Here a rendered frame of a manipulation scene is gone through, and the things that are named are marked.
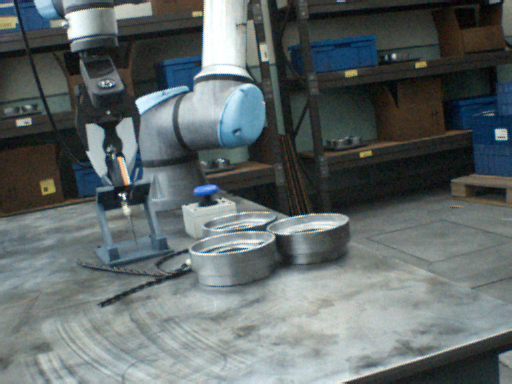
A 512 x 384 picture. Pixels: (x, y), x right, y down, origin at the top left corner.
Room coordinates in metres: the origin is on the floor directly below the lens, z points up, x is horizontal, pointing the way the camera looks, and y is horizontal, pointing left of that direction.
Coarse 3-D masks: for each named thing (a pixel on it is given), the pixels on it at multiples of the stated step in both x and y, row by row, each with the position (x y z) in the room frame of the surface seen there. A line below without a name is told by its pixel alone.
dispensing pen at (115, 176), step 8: (112, 152) 1.06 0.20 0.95; (112, 160) 1.03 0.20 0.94; (112, 168) 1.02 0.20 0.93; (120, 168) 1.02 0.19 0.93; (112, 176) 1.01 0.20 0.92; (120, 176) 1.02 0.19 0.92; (120, 184) 1.01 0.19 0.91; (120, 192) 1.02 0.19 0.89; (120, 200) 1.01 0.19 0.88; (128, 208) 1.01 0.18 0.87; (128, 216) 1.00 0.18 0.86
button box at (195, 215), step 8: (216, 200) 1.09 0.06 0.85; (224, 200) 1.10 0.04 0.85; (184, 208) 1.09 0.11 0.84; (192, 208) 1.07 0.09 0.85; (200, 208) 1.06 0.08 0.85; (208, 208) 1.05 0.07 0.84; (216, 208) 1.05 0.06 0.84; (224, 208) 1.06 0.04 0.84; (232, 208) 1.06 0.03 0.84; (184, 216) 1.10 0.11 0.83; (192, 216) 1.04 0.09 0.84; (200, 216) 1.04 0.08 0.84; (208, 216) 1.05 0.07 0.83; (216, 216) 1.05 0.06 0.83; (192, 224) 1.05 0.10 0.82; (200, 224) 1.04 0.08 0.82; (192, 232) 1.06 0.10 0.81; (200, 232) 1.04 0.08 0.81
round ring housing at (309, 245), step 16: (272, 224) 0.89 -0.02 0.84; (288, 224) 0.91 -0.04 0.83; (304, 224) 0.91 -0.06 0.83; (320, 224) 0.90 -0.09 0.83; (336, 224) 0.89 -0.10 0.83; (288, 240) 0.82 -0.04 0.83; (304, 240) 0.81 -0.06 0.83; (320, 240) 0.81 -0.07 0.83; (336, 240) 0.82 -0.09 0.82; (288, 256) 0.83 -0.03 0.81; (304, 256) 0.82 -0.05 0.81; (320, 256) 0.82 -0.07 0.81; (336, 256) 0.83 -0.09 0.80
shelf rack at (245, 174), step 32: (256, 0) 4.50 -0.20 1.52; (32, 32) 4.09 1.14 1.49; (64, 32) 4.14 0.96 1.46; (128, 32) 4.26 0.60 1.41; (160, 32) 4.80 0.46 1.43; (192, 32) 4.88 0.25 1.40; (256, 32) 4.51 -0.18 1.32; (0, 128) 4.01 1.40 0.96; (32, 128) 4.07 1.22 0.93; (64, 128) 4.12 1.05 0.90; (256, 160) 4.95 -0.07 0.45; (256, 192) 4.97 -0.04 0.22
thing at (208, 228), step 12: (228, 216) 0.99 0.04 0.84; (240, 216) 0.99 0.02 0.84; (252, 216) 0.99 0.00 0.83; (264, 216) 0.98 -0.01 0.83; (276, 216) 0.94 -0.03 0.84; (204, 228) 0.92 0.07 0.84; (216, 228) 0.97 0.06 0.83; (228, 228) 0.96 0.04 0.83; (240, 228) 0.89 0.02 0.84; (252, 228) 0.90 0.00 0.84; (264, 228) 0.90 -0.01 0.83
